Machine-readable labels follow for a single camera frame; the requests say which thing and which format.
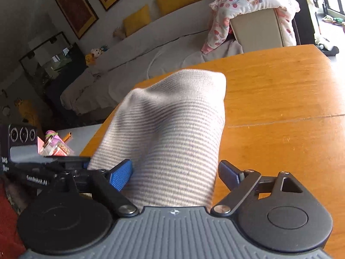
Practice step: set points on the clear snack jar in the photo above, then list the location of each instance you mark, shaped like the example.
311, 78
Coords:
55, 147

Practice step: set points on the black cabinet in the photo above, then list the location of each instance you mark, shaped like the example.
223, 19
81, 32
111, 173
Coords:
64, 83

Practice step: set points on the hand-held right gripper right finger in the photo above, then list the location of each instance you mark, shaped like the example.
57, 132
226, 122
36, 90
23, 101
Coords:
229, 172

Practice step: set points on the glass fish tank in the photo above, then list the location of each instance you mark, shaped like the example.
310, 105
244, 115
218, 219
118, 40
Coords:
45, 59

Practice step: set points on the yellow tube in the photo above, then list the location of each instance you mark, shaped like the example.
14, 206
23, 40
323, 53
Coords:
67, 137

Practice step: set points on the grey covered sofa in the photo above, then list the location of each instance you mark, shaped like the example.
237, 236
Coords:
129, 67

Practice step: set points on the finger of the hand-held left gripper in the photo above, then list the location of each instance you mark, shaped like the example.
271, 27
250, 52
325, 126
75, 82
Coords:
83, 184
75, 162

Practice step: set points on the beige plush toy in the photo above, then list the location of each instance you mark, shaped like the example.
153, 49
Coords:
119, 32

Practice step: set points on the large yellow fabric item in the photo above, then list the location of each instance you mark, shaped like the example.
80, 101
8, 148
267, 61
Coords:
31, 116

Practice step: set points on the teal plush toy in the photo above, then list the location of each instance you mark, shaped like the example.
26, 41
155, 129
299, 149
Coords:
104, 48

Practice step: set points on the white pink plush toy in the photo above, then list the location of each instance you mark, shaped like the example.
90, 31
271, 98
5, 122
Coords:
95, 52

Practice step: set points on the black stand base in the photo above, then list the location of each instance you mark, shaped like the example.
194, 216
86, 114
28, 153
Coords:
328, 49

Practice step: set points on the green slippers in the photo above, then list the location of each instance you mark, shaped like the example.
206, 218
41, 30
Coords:
333, 19

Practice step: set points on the floral white blanket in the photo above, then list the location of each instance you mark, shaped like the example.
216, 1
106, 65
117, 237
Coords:
248, 2

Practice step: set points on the white coffee table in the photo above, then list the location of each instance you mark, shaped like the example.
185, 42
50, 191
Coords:
78, 140

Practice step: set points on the dark curtain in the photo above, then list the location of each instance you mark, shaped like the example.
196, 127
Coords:
302, 19

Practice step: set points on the small red framed picture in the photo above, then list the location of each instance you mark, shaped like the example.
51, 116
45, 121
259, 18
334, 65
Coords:
75, 6

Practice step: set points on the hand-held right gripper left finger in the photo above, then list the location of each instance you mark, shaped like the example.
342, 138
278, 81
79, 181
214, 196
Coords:
121, 175

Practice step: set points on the beige striped knit garment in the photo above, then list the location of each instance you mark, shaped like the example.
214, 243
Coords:
172, 129

